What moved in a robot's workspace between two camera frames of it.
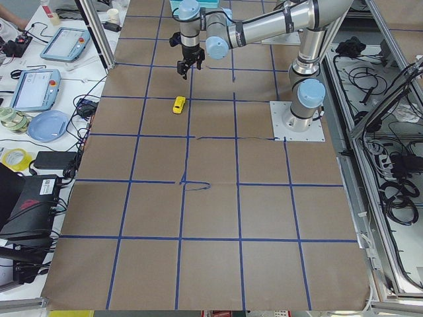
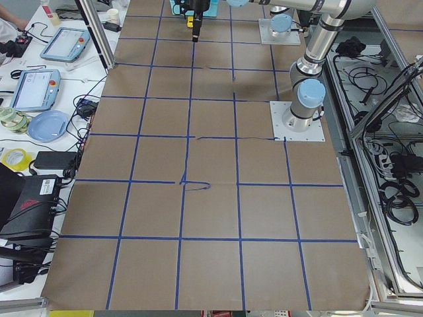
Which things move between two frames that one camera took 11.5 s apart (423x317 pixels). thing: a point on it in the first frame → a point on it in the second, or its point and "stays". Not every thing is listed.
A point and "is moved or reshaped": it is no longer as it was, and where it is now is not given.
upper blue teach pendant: (67, 45) stays
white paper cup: (113, 16) stays
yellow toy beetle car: (178, 107) is moved or reshaped
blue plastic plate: (48, 126) stays
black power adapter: (56, 159) stays
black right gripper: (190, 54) → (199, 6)
